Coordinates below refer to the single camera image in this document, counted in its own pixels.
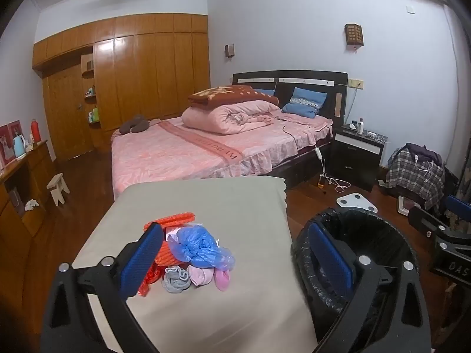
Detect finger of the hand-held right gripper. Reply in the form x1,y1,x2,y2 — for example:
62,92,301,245
443,195,471,225
408,206,448,238

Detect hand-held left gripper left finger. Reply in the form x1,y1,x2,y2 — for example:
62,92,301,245
40,222,164,353

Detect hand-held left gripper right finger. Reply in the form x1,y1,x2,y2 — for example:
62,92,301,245
307,222,431,353

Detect orange foam net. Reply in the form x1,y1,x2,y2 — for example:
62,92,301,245
138,211,197,297

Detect black lined trash bin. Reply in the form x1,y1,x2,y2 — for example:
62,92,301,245
291,208,424,353

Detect white framed picture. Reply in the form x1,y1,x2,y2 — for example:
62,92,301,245
397,196,424,217

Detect grey sock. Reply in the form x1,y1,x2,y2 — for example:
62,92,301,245
163,265,192,294

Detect plaid cloth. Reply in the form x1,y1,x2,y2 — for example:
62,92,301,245
384,147,446,210

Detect blue plastic bag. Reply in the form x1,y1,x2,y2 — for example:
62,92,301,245
167,224,236,270

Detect pink cloth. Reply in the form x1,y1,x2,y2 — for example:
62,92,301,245
188,267,216,287

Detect white bathroom scale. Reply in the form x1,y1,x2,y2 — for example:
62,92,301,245
336,192,378,214

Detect dark purple garment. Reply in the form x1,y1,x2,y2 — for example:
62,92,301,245
407,143,444,166

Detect pink plastic shoe cover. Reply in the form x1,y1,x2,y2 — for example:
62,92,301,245
214,268,232,292

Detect dark nightstand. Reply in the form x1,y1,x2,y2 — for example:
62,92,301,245
329,124,385,192

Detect beige cloth covered table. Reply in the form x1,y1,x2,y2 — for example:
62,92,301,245
72,176,319,353

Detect bed with pink sheet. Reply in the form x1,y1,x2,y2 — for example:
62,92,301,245
110,71,348,199

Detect small wooden stool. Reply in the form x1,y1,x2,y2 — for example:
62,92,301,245
47,173,70,207

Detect brown plush slippers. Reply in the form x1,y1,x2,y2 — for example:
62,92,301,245
117,115,150,135

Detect wooden desk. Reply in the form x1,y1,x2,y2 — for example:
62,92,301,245
0,140,59,251

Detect blue pillow with patterned trim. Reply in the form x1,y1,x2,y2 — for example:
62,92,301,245
291,87,328,109

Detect light blue kettle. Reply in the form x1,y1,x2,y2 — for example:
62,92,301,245
13,134,28,159

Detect folded pink quilt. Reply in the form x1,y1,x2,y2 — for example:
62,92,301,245
181,100,282,135

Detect red framed photo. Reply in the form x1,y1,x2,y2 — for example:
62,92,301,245
7,120,23,144
0,125,17,166

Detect wooden wardrobe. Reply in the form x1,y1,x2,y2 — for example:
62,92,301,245
32,13,211,162

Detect folded brown blanket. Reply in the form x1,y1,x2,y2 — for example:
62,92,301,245
188,84,280,106

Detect white charger cable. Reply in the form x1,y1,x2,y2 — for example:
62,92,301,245
412,154,435,182

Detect white floor cables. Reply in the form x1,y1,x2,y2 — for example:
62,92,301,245
324,174,352,192

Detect blanket cable with white controller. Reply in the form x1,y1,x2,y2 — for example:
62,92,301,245
281,116,326,177

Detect large wooden wall lamp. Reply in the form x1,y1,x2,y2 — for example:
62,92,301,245
344,23,364,50

